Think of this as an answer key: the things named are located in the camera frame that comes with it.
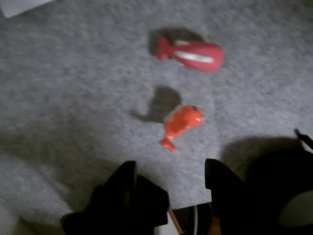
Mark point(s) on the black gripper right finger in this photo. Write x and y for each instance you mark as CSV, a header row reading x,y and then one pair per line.
x,y
227,208

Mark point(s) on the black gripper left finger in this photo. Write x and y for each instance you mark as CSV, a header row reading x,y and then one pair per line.
x,y
122,208

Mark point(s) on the orange shrimp sushi toy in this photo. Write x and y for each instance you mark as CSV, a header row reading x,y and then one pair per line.
x,y
181,122

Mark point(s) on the grey carpet mat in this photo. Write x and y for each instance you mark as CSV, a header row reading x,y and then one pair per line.
x,y
269,73
73,98

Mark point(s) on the white rectangular card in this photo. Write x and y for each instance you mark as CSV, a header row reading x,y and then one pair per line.
x,y
19,6

